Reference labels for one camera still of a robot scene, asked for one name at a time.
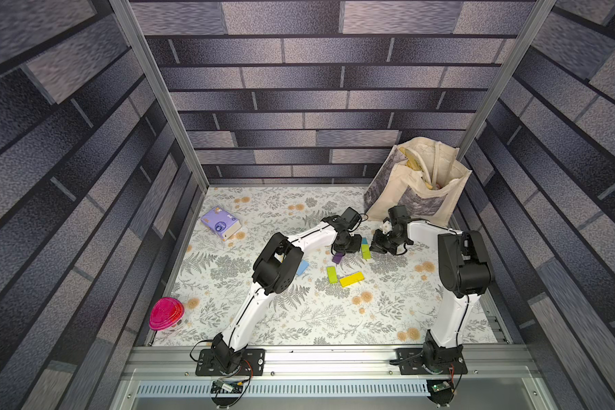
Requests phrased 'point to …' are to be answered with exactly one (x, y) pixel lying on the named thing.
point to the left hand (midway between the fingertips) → (359, 247)
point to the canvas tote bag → (416, 181)
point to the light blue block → (302, 267)
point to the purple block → (336, 258)
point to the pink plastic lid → (165, 313)
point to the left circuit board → (224, 386)
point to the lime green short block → (366, 254)
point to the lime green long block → (332, 274)
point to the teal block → (365, 241)
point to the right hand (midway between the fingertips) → (369, 246)
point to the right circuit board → (441, 386)
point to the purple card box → (221, 222)
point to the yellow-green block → (351, 278)
